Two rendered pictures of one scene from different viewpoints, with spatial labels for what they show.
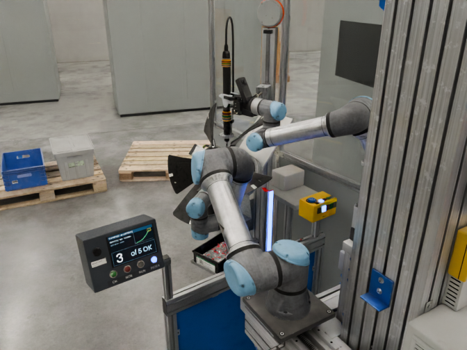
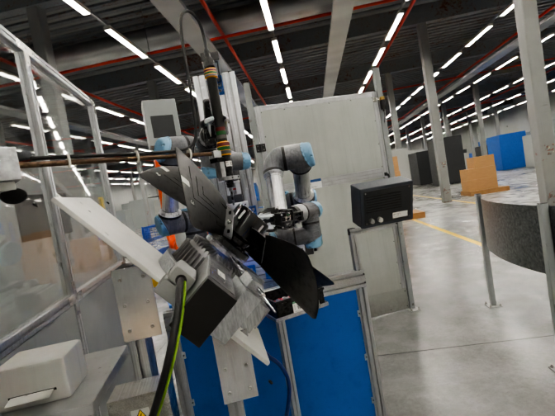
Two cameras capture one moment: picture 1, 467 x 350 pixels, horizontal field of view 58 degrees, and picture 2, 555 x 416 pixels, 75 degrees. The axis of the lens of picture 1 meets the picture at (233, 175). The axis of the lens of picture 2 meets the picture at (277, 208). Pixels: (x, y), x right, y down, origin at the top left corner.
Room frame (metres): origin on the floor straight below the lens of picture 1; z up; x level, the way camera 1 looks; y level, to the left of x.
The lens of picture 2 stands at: (3.00, 0.67, 1.29)
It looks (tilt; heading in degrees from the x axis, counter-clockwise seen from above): 3 degrees down; 205
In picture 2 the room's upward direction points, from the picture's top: 10 degrees counter-clockwise
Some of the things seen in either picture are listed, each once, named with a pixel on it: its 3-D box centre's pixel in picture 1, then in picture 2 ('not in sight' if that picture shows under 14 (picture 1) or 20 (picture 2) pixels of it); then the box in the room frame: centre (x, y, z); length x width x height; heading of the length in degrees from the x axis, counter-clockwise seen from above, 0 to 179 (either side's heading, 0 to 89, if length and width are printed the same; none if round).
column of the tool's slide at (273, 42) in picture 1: (265, 167); not in sight; (2.64, -0.22, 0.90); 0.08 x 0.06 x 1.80; 70
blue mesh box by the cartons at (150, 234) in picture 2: not in sight; (174, 241); (-3.49, -5.08, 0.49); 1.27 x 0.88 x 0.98; 19
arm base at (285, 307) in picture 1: (288, 292); not in sight; (1.12, -0.18, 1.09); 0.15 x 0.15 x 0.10
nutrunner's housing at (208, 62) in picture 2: (226, 94); (218, 119); (1.97, 0.03, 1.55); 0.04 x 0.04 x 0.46
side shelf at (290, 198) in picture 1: (290, 192); (69, 384); (2.37, -0.35, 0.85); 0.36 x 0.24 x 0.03; 35
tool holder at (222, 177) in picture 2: (227, 126); (224, 165); (1.97, 0.03, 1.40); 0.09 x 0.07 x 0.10; 160
